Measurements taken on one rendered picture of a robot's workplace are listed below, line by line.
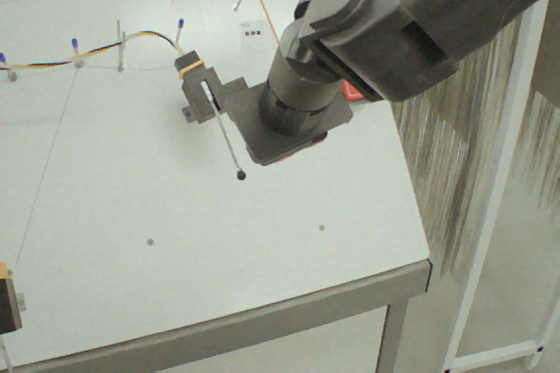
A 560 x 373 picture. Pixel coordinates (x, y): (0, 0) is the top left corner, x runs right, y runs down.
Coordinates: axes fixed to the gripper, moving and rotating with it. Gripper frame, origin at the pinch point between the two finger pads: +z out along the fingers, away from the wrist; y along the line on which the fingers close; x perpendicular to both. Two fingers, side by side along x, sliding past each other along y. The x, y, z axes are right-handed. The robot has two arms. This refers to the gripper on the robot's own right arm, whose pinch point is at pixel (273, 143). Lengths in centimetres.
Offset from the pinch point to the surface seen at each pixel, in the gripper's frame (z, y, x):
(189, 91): 11.7, 2.6, -13.9
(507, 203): 155, -130, 24
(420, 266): 25.9, -19.6, 19.8
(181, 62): 11.7, 1.8, -18.1
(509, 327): 119, -81, 59
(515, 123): 38, -60, 6
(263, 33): 19.2, -13.4, -21.5
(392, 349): 48, -17, 32
